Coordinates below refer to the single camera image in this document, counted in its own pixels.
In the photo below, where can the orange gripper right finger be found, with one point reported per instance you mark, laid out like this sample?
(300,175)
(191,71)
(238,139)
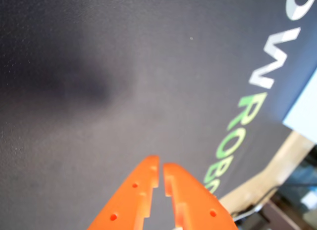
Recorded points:
(198,205)

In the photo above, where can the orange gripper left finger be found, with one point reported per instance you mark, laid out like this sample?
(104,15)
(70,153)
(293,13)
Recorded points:
(128,202)

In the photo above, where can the dark background furniture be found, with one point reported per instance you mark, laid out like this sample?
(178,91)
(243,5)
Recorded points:
(280,215)

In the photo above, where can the dark mat with WOWROBO print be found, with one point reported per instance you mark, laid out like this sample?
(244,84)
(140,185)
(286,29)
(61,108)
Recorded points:
(99,91)

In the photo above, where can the white cardboard box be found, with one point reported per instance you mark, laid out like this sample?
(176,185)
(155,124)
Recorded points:
(304,111)

